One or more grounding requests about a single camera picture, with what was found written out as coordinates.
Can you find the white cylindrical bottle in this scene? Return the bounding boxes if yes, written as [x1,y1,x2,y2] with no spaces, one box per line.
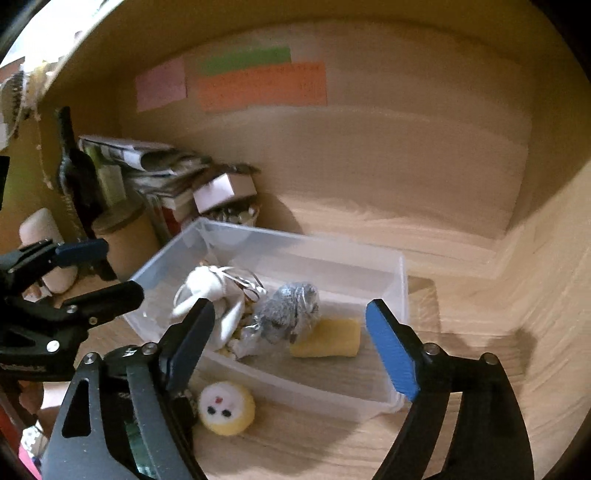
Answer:
[19,208,79,294]

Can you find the clear plastic storage box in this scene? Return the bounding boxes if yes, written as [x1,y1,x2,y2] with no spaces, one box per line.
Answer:
[124,218,411,423]

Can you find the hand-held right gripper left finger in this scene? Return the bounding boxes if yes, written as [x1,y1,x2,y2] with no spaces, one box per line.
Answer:
[41,298,216,480]

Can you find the brown cardboard cylinder container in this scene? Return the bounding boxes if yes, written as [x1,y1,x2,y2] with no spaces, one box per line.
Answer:
[91,203,161,282]

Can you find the pile of small metal caps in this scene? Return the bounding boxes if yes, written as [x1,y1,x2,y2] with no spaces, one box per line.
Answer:
[203,203,259,227]

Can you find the yellow foam block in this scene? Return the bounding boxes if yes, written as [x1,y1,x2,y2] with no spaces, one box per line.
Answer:
[290,318,362,359]

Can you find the metal key rings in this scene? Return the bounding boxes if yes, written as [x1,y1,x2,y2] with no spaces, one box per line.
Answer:
[217,267,267,303]

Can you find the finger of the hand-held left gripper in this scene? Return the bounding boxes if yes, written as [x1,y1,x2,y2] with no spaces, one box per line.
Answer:
[0,280,146,334]
[0,238,110,297]

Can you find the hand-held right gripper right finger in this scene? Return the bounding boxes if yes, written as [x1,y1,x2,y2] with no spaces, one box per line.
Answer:
[365,298,536,480]

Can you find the stack of folded newspapers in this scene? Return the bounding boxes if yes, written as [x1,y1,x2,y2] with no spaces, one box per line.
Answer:
[78,135,214,245]

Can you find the orange sticky note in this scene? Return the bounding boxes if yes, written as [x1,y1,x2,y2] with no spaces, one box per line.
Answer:
[194,62,328,113]

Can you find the green sticky note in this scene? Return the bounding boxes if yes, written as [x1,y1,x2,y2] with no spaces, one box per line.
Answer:
[202,46,293,77]

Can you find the white plush toy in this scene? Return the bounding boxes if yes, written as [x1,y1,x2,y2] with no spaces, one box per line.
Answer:
[172,264,247,352]

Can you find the grey plush toy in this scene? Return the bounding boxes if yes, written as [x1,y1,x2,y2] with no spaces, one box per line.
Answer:
[249,281,321,347]

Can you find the pink sticky note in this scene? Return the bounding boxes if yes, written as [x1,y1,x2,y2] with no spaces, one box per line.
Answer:
[135,58,188,113]

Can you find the small cardboard box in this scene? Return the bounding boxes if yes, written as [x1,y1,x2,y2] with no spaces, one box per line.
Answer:
[192,172,258,214]

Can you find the round yellow plush with face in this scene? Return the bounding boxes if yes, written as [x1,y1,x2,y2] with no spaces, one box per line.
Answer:
[198,381,256,436]

